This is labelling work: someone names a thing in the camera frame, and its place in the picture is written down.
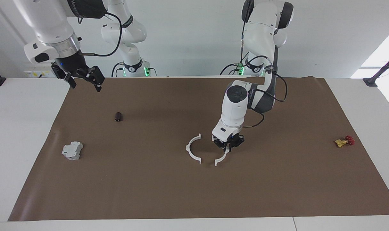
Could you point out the dark brown cylinder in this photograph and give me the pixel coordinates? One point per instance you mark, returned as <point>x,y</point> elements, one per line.
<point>118,117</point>

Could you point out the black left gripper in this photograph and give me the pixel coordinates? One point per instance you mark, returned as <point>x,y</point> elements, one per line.
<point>234,141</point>

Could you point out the white wall socket strip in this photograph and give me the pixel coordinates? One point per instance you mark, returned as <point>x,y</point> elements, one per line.
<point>37,74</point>

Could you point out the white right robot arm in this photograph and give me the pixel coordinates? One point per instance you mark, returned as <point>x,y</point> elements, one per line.
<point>50,22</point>

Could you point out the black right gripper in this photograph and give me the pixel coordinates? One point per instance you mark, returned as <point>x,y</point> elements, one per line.
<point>72,65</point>

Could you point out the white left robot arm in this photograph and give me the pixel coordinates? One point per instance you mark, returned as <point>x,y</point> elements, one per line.
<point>234,109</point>

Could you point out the brown table mat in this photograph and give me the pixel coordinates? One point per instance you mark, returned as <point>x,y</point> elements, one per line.
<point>181,192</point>

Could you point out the white circuit breaker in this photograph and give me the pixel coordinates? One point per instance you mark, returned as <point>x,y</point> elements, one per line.
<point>72,151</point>

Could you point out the white half pipe clamp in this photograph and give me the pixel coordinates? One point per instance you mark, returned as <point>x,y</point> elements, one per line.
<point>220,159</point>
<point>189,153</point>

